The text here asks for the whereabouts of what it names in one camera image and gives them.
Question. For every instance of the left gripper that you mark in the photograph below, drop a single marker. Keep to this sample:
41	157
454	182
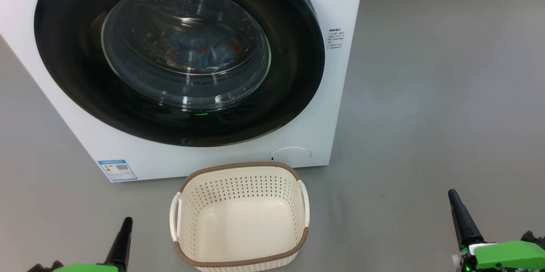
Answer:
85	268

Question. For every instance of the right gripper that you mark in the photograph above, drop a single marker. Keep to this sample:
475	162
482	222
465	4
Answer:
506	256

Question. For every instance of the black round washer door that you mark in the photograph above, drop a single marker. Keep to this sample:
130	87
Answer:
76	72

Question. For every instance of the blue cartoon print pajama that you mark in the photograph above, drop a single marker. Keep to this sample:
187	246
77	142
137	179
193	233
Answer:
221	52

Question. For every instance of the cream perforated laundry basket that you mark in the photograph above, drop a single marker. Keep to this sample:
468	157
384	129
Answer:
238	229

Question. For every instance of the white front-load washing machine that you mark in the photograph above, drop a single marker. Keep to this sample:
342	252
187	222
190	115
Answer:
340	114

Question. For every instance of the blue energy label sticker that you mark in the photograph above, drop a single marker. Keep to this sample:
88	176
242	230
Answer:
117	170

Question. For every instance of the round white filter cover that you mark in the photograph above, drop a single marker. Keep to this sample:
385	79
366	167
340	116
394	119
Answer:
294	156

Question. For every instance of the small printed text decal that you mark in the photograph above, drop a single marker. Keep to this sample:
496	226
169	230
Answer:
335	38

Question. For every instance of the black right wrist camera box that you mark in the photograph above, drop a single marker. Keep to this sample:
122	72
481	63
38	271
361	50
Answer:
533	238

